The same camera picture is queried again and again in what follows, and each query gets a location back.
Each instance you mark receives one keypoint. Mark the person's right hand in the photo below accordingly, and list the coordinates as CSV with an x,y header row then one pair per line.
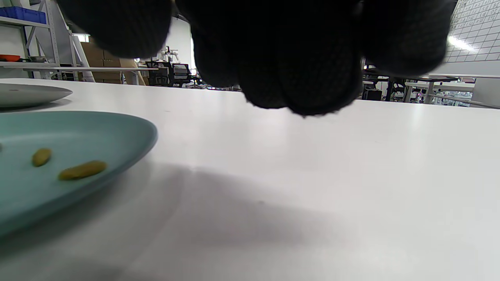
x,y
297,50

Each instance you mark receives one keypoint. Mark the yellow raisin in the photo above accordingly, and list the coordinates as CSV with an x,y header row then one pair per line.
x,y
41,157
83,170

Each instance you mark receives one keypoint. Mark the teal plate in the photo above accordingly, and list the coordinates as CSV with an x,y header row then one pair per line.
x,y
58,175

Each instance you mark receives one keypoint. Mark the grey plate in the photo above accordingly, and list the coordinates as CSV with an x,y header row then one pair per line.
x,y
27,95

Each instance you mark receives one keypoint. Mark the black mesh chair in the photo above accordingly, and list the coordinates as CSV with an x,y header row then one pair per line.
x,y
181,75

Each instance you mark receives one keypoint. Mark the white desk with black legs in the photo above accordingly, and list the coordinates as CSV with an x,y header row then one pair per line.
x,y
429,84

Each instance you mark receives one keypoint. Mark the white whiteboard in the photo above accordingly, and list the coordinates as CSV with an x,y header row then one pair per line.
x,y
474,31

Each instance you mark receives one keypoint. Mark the stack of cardboard boxes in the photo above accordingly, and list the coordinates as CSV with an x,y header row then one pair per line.
x,y
107,66

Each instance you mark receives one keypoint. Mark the white long workbench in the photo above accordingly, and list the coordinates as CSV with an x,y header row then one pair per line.
x,y
78,69

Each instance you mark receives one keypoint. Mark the grey metal shelving rack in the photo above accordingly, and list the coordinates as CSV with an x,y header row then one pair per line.
x,y
43,39

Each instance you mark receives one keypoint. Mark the blue storage bin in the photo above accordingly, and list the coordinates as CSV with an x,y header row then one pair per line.
x,y
23,15

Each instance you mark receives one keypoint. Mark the orange tray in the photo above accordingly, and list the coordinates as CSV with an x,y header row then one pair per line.
x,y
9,57

